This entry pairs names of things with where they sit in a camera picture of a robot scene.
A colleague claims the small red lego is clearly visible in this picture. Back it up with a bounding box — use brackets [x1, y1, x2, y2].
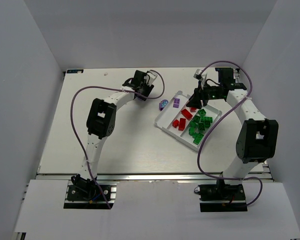
[172, 119, 180, 128]

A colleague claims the blue label left corner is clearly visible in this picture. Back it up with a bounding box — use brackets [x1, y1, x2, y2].
[66, 69, 84, 74]

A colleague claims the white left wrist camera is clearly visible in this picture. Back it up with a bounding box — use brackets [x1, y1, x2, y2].
[145, 71, 158, 86]

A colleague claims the white three-compartment tray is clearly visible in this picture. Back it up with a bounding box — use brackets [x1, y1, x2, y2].
[154, 90, 223, 152]

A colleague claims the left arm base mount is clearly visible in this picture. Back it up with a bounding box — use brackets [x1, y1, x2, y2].
[63, 184, 116, 210]

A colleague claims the small green lego brick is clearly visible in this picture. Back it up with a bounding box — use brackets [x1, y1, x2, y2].
[193, 138, 202, 145]

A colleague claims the aluminium table edge rail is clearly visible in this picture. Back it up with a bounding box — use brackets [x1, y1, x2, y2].
[36, 172, 273, 183]

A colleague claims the red and green lego stack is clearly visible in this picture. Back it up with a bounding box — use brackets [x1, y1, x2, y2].
[178, 118, 186, 131]

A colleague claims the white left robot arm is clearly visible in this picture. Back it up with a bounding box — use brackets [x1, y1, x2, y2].
[70, 70, 158, 200]

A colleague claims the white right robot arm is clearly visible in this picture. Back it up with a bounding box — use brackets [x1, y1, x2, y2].
[186, 67, 279, 186]

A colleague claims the green 2x2 lego brick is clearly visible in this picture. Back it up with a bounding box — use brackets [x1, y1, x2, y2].
[197, 122, 206, 132]

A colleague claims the green 2x4 lego plate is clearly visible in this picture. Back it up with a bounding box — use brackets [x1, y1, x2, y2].
[200, 116, 213, 124]

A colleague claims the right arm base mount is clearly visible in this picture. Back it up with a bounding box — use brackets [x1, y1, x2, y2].
[193, 179, 248, 213]

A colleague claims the red lego brick top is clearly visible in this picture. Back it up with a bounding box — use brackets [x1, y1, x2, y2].
[181, 109, 193, 120]

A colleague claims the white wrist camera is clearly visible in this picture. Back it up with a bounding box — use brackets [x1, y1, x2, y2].
[193, 69, 208, 89]
[145, 71, 158, 86]

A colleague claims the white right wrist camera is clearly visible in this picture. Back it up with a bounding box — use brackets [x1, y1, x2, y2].
[193, 69, 208, 89]

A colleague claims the purple paw print lego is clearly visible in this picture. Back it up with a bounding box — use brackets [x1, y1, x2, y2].
[159, 99, 169, 111]

